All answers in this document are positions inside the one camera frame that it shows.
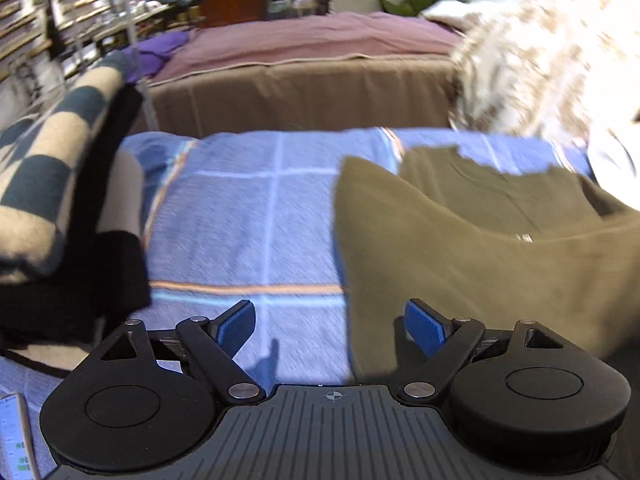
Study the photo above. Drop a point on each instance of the mauve bedspread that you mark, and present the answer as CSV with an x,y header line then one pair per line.
x,y
310,35

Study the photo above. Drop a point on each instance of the metal shelf rack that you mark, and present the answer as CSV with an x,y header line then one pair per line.
x,y
75,10

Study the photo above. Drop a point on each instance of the black cloth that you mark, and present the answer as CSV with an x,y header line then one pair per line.
x,y
117,275

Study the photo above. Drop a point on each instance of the purple cloth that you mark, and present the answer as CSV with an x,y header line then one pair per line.
x,y
155,50

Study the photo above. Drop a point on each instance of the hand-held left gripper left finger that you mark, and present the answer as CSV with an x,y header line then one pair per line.
x,y
235,327

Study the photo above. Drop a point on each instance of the beige cloth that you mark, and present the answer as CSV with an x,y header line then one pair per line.
x,y
125,195

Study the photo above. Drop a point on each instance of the cream floral quilt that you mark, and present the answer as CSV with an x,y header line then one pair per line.
x,y
540,60

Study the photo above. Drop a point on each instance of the olive green hoodie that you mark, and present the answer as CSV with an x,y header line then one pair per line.
x,y
475,270

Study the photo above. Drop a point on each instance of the brown bed skirt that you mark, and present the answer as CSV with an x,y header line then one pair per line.
x,y
310,97

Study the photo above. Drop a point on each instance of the white phone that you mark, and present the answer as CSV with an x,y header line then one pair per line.
x,y
15,440

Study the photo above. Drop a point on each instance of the blue plaid bed sheet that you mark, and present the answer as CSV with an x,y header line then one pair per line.
x,y
240,210

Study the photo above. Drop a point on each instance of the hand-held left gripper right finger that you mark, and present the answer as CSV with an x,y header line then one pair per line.
x,y
425,327

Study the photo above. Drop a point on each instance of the white cloth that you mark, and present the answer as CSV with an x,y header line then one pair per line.
x,y
615,155

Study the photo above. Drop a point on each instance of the blue and cream checkered blanket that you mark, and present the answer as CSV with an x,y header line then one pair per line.
x,y
45,170

